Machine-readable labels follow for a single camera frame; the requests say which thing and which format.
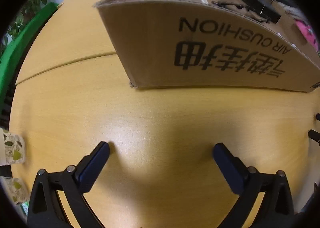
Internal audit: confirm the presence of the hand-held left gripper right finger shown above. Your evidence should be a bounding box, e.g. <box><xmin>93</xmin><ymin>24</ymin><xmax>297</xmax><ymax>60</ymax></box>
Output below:
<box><xmin>212</xmin><ymin>143</ymin><xmax>297</xmax><ymax>228</ymax></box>

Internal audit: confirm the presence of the brown cardboard box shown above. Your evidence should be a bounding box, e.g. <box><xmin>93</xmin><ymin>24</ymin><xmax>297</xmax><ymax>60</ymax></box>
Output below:
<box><xmin>93</xmin><ymin>0</ymin><xmax>320</xmax><ymax>93</ymax></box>

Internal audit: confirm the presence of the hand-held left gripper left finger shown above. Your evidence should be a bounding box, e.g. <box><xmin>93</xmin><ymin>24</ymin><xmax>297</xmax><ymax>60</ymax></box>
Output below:
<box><xmin>27</xmin><ymin>141</ymin><xmax>111</xmax><ymax>228</ymax></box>

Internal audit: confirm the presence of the black cable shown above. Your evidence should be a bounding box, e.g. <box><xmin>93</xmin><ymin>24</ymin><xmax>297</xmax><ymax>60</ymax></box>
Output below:
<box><xmin>211</xmin><ymin>0</ymin><xmax>271</xmax><ymax>22</ymax></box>

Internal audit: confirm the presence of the pink plush toy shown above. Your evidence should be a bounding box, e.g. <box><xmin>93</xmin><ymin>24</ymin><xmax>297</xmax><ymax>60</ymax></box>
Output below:
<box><xmin>296</xmin><ymin>20</ymin><xmax>320</xmax><ymax>51</ymax></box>

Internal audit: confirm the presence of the green potted plant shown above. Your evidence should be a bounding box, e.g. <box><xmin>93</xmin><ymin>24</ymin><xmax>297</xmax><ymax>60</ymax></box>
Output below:
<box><xmin>7</xmin><ymin>0</ymin><xmax>53</xmax><ymax>41</ymax></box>

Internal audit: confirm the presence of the green board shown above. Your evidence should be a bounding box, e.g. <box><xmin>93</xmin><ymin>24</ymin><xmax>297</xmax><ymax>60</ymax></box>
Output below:
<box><xmin>0</xmin><ymin>2</ymin><xmax>64</xmax><ymax>69</ymax></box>

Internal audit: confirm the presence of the black charger box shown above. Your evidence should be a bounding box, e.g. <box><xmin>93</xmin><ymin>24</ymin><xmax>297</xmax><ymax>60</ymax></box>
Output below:
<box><xmin>239</xmin><ymin>0</ymin><xmax>282</xmax><ymax>24</ymax></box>

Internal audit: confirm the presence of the green packet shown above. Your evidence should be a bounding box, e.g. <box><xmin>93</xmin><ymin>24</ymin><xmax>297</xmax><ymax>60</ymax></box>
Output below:
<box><xmin>21</xmin><ymin>201</ymin><xmax>31</xmax><ymax>219</ymax></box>

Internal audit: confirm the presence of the leaf-pattern paper cup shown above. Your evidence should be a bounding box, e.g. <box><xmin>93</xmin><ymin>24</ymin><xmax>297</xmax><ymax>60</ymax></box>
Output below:
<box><xmin>0</xmin><ymin>176</ymin><xmax>28</xmax><ymax>206</ymax></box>
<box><xmin>0</xmin><ymin>129</ymin><xmax>27</xmax><ymax>166</ymax></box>

